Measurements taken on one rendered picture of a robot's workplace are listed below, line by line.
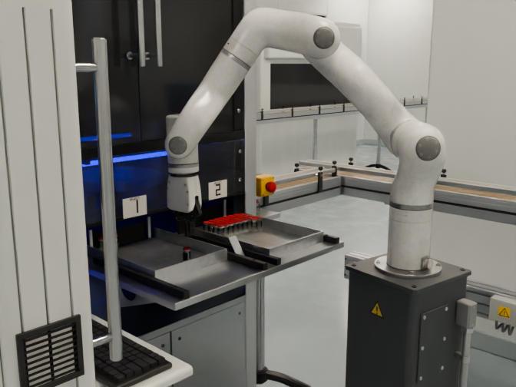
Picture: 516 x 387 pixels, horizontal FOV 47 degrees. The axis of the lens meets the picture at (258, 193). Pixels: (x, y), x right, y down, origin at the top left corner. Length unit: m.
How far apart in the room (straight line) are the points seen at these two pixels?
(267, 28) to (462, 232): 1.93
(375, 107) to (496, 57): 1.51
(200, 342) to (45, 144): 1.27
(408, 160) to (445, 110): 1.59
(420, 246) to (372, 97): 0.43
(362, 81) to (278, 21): 0.27
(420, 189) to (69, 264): 0.97
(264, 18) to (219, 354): 1.22
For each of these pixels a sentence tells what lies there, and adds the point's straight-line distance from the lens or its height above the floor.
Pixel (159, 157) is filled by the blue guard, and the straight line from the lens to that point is 1.85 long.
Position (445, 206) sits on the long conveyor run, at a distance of 2.55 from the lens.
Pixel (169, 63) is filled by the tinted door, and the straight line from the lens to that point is 1.87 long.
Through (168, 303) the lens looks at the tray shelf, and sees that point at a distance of 1.48.
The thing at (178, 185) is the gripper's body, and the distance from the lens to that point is 1.64.
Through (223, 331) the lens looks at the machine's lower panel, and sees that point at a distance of 2.21.
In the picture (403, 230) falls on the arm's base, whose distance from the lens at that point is 1.70.
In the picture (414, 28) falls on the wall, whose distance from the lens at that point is 10.72.
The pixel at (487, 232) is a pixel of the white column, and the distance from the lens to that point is 3.18.
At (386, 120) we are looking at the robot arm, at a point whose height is 1.28.
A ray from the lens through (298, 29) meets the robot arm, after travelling 1.55.
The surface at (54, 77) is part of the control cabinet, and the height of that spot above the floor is 1.42.
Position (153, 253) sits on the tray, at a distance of 1.83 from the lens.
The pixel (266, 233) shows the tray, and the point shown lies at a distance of 2.01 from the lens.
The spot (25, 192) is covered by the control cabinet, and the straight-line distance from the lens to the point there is 1.02.
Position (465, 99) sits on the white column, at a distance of 3.14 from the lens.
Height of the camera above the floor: 1.43
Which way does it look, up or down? 12 degrees down
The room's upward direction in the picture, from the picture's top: straight up
